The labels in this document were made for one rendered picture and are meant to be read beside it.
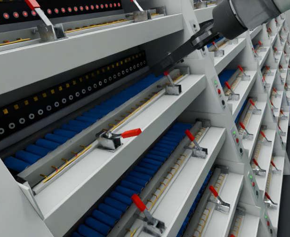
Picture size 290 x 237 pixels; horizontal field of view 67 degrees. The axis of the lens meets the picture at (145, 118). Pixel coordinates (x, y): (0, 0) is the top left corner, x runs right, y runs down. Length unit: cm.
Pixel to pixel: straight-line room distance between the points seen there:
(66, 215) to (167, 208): 26
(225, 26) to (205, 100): 35
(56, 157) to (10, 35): 20
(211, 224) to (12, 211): 56
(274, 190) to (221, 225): 73
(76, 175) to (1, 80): 17
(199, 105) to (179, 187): 34
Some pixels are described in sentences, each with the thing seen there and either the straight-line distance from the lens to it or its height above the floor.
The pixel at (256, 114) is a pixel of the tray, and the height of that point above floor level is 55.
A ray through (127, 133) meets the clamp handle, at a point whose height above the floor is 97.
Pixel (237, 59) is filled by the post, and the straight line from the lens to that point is 144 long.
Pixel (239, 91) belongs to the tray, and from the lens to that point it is 112.
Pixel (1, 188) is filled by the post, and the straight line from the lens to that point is 30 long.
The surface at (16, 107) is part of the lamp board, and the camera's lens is 48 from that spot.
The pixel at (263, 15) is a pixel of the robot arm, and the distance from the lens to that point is 47.
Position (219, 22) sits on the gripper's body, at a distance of 48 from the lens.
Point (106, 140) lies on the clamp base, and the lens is 38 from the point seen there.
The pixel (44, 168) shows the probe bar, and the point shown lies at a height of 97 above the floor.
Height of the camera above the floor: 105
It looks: 13 degrees down
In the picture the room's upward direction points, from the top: 25 degrees counter-clockwise
